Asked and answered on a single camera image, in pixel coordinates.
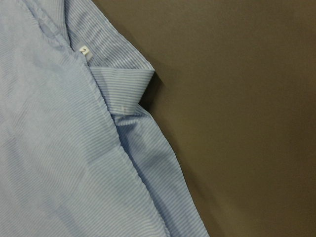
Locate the light blue striped shirt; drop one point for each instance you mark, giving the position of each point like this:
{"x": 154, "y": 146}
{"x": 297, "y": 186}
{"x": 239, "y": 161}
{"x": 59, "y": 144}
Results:
{"x": 79, "y": 156}

